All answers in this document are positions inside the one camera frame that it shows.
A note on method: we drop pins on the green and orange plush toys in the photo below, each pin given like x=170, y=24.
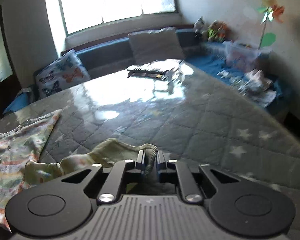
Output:
x=218, y=31

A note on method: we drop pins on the dark wooden door with glass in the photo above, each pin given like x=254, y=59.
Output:
x=9, y=83

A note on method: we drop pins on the blue corner sofa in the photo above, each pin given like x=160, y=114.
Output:
x=114, y=56

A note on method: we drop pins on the plain white pillow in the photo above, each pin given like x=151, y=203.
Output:
x=155, y=45

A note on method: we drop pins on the colourful patterned children's garment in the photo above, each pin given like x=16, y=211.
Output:
x=20, y=150

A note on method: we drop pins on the paper pinwheel flower decoration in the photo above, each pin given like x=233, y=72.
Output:
x=271, y=11

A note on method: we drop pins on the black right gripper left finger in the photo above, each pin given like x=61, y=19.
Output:
x=140, y=162

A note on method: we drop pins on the black and white plush toy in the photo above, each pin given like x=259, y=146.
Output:
x=199, y=28

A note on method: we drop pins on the butterfly print pillow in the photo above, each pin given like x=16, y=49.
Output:
x=65, y=72

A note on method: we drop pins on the black tray on table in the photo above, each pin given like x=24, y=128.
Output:
x=166, y=70

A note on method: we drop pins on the clear plastic storage box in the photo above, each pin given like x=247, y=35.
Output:
x=244, y=58

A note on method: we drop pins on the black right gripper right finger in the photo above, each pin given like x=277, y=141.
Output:
x=160, y=162

